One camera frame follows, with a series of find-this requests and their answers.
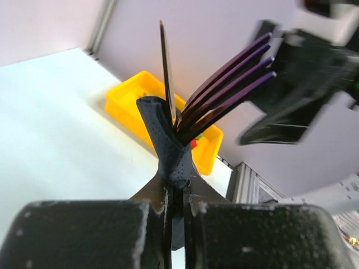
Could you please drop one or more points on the aluminium frame rail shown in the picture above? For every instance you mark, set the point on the aluminium frame rail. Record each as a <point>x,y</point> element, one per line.
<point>247,186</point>

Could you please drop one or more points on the purple fork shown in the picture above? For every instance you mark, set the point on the purple fork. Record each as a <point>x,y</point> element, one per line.
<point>226,89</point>

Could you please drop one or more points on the gold knife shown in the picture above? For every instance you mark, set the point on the gold knife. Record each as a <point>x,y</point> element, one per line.
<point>169,93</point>

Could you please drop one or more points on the right corner aluminium post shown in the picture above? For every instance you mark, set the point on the right corner aluminium post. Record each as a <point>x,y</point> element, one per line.
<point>101,26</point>

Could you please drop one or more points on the yellow plastic bin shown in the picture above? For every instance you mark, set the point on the yellow plastic bin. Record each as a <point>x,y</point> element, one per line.
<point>121,105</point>

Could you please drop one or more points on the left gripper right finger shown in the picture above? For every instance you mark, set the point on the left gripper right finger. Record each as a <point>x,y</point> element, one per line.
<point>297,232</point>

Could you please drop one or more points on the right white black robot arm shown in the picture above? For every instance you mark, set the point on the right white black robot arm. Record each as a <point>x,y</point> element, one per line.
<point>336,21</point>

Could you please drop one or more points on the green rolled napkin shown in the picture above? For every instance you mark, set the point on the green rolled napkin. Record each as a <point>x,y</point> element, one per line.
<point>199,136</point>

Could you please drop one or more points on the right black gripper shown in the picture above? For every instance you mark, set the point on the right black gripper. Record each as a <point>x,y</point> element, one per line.
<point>309,70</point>

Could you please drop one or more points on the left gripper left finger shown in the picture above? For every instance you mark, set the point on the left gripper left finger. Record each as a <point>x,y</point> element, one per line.
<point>132,233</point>

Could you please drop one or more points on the red rolled napkin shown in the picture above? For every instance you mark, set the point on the red rolled napkin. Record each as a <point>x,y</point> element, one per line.
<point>193,144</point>

